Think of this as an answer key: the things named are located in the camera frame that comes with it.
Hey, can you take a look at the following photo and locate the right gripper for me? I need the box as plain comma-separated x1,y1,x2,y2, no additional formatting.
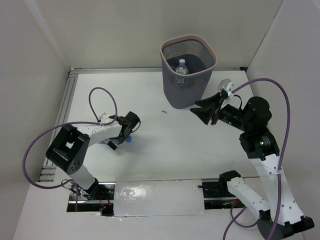
189,91,251,131

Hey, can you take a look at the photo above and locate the crushed blue cap bottle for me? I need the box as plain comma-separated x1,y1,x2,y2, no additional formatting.
99,136,132,145

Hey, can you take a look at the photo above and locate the green white label bottle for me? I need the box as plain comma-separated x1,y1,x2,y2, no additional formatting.
175,59,189,86

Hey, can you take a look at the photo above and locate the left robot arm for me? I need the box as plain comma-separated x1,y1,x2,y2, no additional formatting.
45,111,141,200

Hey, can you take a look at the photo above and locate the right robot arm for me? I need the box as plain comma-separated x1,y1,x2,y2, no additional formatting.
190,91,315,240

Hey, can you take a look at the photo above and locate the grey mesh waste bin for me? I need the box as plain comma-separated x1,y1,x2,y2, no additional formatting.
160,34,217,109

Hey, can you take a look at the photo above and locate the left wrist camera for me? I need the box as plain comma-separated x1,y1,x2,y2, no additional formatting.
99,112,113,124

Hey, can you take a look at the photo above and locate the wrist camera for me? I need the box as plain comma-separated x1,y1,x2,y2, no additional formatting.
217,78,235,108
99,112,113,124

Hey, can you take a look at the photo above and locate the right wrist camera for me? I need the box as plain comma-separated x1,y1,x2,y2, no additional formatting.
217,78,235,108

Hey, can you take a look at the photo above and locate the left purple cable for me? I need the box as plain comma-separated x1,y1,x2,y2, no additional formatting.
22,86,118,212

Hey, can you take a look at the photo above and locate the aluminium frame rail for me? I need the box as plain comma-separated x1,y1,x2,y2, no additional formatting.
39,66,247,182

